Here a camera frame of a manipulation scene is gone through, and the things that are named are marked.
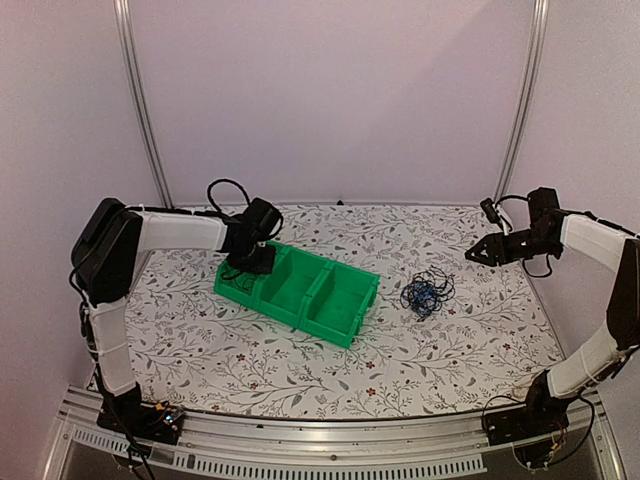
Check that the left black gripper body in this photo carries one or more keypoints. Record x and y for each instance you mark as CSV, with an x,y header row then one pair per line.
x,y
254,261

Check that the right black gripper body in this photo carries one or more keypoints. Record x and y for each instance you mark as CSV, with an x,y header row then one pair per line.
x,y
534,247

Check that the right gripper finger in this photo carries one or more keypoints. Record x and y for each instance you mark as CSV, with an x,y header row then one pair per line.
x,y
487,259
487,247

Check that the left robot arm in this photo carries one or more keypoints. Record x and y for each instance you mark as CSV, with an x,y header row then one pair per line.
x,y
105,256

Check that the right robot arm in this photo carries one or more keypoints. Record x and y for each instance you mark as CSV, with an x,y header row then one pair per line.
x,y
612,310

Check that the green three-compartment bin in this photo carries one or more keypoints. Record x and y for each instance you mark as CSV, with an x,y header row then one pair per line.
x,y
308,292

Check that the floral table mat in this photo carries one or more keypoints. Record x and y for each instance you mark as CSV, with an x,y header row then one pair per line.
x,y
443,336

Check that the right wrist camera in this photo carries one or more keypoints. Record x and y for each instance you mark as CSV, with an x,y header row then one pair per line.
x,y
494,215

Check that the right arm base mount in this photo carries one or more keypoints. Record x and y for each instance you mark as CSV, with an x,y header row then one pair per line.
x,y
536,433

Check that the front aluminium rail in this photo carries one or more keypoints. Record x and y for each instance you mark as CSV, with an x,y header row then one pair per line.
x,y
217,446

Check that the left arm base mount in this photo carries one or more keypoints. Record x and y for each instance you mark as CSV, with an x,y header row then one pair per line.
x,y
161,423

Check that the right aluminium frame post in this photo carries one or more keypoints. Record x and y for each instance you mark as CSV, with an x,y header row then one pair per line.
x,y
532,66

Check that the aluminium frame post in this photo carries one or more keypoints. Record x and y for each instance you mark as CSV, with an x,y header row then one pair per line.
x,y
532,66
124,23

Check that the left aluminium frame post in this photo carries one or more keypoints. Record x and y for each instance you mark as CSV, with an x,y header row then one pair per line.
x,y
124,23

